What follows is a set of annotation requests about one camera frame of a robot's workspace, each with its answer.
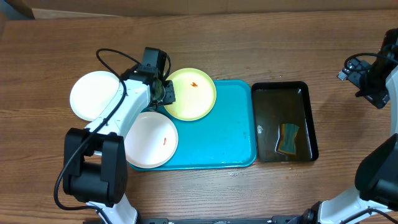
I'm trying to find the black water basin tray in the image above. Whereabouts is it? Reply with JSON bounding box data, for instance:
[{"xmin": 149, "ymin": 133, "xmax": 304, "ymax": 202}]
[{"xmin": 251, "ymin": 81, "xmax": 319, "ymax": 162}]

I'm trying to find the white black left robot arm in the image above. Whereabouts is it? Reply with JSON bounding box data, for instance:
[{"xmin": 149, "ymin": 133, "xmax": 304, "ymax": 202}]
[{"xmin": 53, "ymin": 63, "xmax": 174, "ymax": 223}]

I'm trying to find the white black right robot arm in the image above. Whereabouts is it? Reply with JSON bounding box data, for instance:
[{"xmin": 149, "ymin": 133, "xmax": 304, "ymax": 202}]
[{"xmin": 289, "ymin": 53, "xmax": 397, "ymax": 223}]

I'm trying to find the cream white plate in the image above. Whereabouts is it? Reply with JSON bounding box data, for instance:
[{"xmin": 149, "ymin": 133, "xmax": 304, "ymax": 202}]
[{"xmin": 70, "ymin": 71, "xmax": 119, "ymax": 121}]

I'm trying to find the yellow green plate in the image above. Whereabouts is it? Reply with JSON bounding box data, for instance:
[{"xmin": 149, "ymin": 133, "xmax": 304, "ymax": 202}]
[{"xmin": 165, "ymin": 68, "xmax": 216, "ymax": 121}]

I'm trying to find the green yellow sponge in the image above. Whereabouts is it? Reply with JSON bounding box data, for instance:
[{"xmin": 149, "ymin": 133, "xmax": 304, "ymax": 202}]
[{"xmin": 275, "ymin": 123, "xmax": 299, "ymax": 155}]

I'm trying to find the pinkish white plate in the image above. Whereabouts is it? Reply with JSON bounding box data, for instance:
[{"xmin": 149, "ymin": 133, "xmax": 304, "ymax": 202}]
[{"xmin": 124, "ymin": 112, "xmax": 178, "ymax": 169}]

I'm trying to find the teal plastic tray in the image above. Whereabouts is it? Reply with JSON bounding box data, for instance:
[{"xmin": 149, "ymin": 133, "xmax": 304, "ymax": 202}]
[{"xmin": 129, "ymin": 79, "xmax": 257, "ymax": 171}]

